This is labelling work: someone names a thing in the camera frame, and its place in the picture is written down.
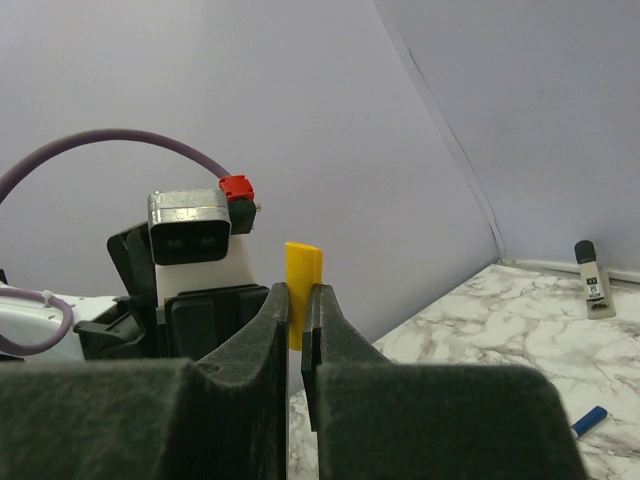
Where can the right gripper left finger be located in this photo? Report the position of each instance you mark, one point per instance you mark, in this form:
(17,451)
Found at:
(222,417)

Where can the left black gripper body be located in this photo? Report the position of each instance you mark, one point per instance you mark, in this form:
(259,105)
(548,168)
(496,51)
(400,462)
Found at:
(191,323)

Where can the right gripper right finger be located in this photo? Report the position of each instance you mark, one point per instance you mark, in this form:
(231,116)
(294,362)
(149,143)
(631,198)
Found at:
(376,419)

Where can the yellow pen cap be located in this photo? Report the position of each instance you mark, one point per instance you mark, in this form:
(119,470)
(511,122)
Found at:
(303,269)

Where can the blue pen cap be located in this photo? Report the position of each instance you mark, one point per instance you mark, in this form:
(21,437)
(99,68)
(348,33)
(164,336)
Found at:
(589,421)

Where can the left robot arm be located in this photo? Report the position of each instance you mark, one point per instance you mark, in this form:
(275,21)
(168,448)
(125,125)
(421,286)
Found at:
(40,327)

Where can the black grey stapler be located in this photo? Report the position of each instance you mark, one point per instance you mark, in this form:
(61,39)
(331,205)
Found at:
(595,282)

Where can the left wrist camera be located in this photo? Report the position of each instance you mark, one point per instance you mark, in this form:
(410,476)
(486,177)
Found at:
(188,226)

